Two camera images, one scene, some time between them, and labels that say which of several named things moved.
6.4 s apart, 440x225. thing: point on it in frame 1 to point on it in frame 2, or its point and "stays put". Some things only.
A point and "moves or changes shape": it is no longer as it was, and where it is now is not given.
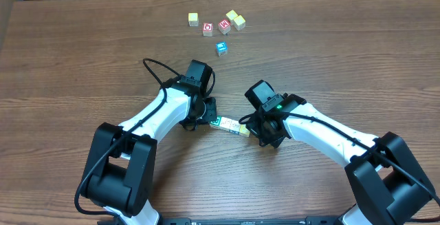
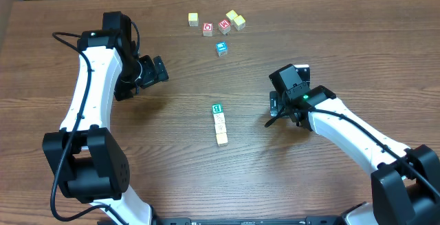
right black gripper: x=253 y=125 to x=278 y=102
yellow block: x=239 y=22 stays put
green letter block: x=215 y=124 to x=216 y=108
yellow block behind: x=231 y=15 stays put
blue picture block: x=221 y=48 stays put
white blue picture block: x=234 y=126 to x=221 y=128
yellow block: x=193 y=19 stays put
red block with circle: x=207 y=29 stays put
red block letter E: x=224 y=26 stays put
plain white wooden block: x=225 y=122 moves or changes shape
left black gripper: x=210 y=113 to x=151 y=75
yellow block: x=244 y=131 to x=222 y=139
